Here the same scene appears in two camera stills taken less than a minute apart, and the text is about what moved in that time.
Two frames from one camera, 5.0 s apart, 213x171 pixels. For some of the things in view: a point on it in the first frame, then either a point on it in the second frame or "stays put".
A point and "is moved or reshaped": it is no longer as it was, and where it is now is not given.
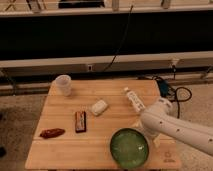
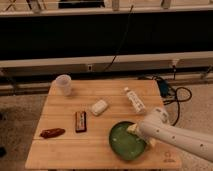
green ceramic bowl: [129, 148] is moved or reshaped
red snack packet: [52, 133] stays put
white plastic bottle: [135, 100] stays put
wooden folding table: [76, 130] stays put
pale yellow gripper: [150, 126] to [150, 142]
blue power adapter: [163, 87] stays put
